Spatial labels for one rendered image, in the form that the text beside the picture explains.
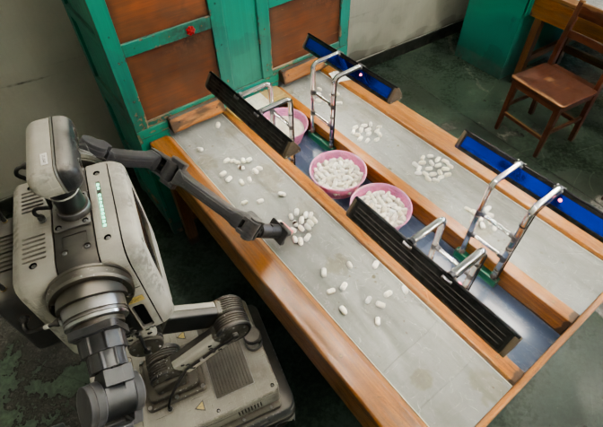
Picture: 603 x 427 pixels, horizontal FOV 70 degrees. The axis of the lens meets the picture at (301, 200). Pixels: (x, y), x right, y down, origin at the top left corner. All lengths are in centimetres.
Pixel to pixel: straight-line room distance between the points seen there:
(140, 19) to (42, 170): 127
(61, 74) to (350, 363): 230
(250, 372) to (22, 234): 105
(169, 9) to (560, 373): 249
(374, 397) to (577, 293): 87
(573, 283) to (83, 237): 165
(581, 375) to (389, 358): 131
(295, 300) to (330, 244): 30
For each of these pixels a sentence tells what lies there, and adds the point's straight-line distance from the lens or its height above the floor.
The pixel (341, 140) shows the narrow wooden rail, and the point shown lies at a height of 76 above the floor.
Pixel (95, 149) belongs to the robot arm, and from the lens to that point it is 139.
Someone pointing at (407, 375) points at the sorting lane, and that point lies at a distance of 155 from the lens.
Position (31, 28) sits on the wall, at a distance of 286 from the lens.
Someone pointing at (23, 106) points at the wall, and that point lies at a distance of 304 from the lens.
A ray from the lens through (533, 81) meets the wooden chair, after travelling 350.
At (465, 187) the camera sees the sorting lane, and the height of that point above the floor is 74.
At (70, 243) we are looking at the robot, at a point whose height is 145.
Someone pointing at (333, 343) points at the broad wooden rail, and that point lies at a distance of 153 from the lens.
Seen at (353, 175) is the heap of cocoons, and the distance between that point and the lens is 203.
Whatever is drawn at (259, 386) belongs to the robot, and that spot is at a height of 47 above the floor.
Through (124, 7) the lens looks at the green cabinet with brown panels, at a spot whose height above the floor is 140.
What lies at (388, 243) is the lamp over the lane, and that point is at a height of 107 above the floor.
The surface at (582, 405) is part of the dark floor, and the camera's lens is 259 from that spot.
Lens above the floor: 216
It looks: 48 degrees down
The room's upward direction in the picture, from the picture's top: 1 degrees counter-clockwise
